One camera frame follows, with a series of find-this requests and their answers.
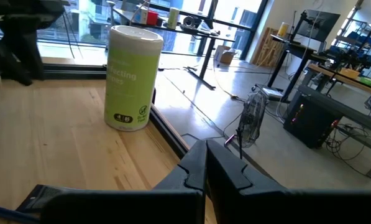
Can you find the green disinfecting wipes canister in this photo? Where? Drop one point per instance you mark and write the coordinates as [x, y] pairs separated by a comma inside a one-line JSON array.
[[132, 81]]

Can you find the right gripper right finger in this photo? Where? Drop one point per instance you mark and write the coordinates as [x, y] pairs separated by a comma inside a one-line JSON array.
[[266, 205]]

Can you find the white box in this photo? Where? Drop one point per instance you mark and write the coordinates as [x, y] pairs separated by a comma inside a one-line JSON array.
[[141, 15]]

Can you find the black floor fan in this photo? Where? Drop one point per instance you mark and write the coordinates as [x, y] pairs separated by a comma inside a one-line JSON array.
[[250, 121]]

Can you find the cardboard box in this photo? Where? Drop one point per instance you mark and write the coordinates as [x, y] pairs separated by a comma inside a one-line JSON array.
[[224, 55]]

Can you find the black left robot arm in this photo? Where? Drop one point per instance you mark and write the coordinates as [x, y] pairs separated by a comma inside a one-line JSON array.
[[20, 40]]

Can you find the black tape roll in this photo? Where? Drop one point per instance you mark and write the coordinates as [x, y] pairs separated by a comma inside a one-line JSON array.
[[189, 21]]

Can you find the red box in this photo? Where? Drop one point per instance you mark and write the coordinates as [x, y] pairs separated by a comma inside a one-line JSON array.
[[152, 18]]

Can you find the grey workbench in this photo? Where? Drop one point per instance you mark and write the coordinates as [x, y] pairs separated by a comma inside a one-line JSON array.
[[353, 81]]

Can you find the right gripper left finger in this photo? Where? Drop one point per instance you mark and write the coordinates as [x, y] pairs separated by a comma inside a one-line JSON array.
[[141, 205]]

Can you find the yellow cup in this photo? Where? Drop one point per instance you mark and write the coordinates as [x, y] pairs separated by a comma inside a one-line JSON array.
[[283, 29]]

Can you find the black computer tower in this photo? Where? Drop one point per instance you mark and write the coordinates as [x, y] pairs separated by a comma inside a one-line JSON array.
[[312, 121]]

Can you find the black monitor on stand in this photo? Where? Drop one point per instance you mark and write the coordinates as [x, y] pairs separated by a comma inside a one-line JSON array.
[[320, 25]]

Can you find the black window desk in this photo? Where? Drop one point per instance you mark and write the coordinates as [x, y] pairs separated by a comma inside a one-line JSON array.
[[208, 56]]

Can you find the wooden pallet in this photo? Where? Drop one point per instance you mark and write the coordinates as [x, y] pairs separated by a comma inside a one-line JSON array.
[[267, 46]]

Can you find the black pedestal desk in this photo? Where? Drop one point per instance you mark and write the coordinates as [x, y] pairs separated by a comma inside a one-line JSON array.
[[297, 62]]

